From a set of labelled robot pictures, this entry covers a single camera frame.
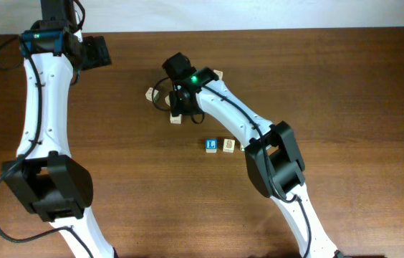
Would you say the red three wooden block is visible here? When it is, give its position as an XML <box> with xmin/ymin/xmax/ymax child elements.
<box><xmin>170</xmin><ymin>114</ymin><xmax>183</xmax><ymax>125</ymax></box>

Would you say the blue L wooden block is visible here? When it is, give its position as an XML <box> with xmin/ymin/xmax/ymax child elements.
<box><xmin>205</xmin><ymin>139</ymin><xmax>218</xmax><ymax>153</ymax></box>

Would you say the yellow O wooden block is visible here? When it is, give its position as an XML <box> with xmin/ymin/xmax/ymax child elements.
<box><xmin>223</xmin><ymin>138</ymin><xmax>235</xmax><ymax>153</ymax></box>

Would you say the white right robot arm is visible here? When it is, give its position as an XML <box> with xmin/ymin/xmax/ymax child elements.
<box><xmin>166</xmin><ymin>66</ymin><xmax>342</xmax><ymax>257</ymax></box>

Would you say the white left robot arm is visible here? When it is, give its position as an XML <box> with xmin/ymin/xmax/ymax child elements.
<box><xmin>0</xmin><ymin>0</ymin><xmax>117</xmax><ymax>257</ymax></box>

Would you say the red E wooden block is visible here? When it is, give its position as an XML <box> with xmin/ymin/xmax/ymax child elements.
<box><xmin>165</xmin><ymin>95</ymin><xmax>171</xmax><ymax>107</ymax></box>

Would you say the green N wooden block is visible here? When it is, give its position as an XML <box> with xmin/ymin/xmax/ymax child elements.
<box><xmin>145</xmin><ymin>87</ymin><xmax>160</xmax><ymax>102</ymax></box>

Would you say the blue H wooden block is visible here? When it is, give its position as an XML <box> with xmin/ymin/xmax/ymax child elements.
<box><xmin>213</xmin><ymin>70</ymin><xmax>223</xmax><ymax>80</ymax></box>

